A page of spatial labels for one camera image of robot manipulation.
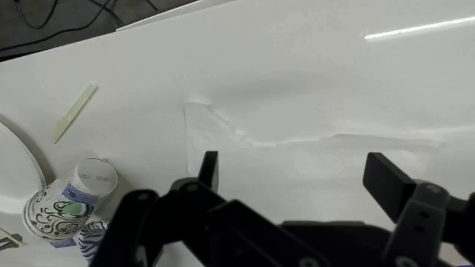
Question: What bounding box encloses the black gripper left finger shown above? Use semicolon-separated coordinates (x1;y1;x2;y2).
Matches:
90;152;325;267

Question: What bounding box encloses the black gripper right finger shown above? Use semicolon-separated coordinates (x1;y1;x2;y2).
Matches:
362;153;475;267

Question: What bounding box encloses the purple sponge piece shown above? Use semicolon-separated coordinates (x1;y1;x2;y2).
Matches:
48;239;77;250

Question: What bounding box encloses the patterned paper cup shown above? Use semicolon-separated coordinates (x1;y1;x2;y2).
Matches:
22;158;118;242

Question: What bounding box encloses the cream plastic knife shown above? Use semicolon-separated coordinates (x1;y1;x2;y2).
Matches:
51;85;97;144

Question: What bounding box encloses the white paper plate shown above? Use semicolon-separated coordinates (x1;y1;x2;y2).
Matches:
0;124;45;214

